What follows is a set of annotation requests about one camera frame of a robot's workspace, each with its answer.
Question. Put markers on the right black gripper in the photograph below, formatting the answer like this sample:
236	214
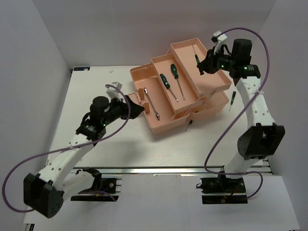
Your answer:
207	65

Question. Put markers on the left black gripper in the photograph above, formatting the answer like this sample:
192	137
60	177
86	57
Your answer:
134	109

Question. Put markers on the small precision screwdriver front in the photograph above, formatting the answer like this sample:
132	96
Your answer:
195	54

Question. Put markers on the silver ratchet wrench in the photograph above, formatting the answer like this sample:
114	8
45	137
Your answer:
151	103

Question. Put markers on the large green screwdriver tip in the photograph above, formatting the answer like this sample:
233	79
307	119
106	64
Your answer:
176	76

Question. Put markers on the pink plastic toolbox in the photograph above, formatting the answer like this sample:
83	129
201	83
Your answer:
204	94

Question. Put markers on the large green screwdriver front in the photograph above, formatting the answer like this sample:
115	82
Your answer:
167	85

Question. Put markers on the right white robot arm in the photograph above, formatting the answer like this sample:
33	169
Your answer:
263	135

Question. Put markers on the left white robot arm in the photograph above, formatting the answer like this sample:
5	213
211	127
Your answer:
46	191

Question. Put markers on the blue label left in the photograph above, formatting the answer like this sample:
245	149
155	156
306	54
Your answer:
81	69

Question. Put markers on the white front cover board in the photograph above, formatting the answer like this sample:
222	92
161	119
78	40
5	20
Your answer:
173	203

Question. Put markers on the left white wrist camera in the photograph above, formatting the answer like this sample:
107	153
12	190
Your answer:
113	92

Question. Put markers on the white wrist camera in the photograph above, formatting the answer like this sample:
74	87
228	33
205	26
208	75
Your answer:
113	92
219	40

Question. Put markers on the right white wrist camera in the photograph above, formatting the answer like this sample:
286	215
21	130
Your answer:
219	40

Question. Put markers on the aluminium table edge rail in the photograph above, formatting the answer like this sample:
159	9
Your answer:
171	170

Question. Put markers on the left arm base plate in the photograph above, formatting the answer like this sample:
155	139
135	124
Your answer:
109	190

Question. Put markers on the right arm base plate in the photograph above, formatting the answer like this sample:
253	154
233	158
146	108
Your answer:
222	190

